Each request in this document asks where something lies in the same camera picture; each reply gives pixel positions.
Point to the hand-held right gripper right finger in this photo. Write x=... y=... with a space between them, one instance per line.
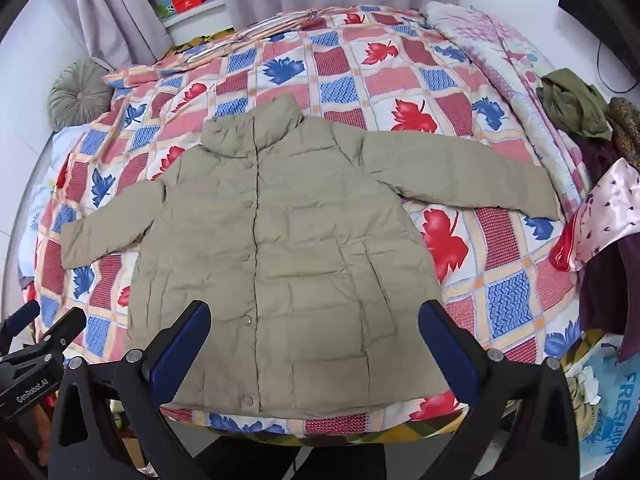
x=445 y=350

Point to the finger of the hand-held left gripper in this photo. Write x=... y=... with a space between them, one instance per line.
x=62 y=330
x=20 y=320

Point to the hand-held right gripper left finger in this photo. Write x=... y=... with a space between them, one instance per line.
x=181 y=345

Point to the beige puffer jacket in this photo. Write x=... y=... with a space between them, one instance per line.
x=310 y=240

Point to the dark maroon cloth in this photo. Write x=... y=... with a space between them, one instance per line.
x=607 y=290

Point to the blue printed bag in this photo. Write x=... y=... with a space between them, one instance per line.
x=612 y=405

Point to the pink satin printed cloth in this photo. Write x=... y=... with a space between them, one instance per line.
x=605 y=210

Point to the round green velvet cushion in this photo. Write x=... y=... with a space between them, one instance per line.
x=77 y=92

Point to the olive green cloth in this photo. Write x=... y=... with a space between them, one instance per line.
x=570 y=102

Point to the leopard-print cloth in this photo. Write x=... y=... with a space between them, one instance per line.
x=625 y=125

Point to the leaf-print checked bed quilt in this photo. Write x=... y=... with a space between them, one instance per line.
x=350 y=70

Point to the pink floral folded quilt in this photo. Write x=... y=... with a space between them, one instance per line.
x=505 y=60

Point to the white window shelf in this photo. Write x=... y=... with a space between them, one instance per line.
x=195 y=15

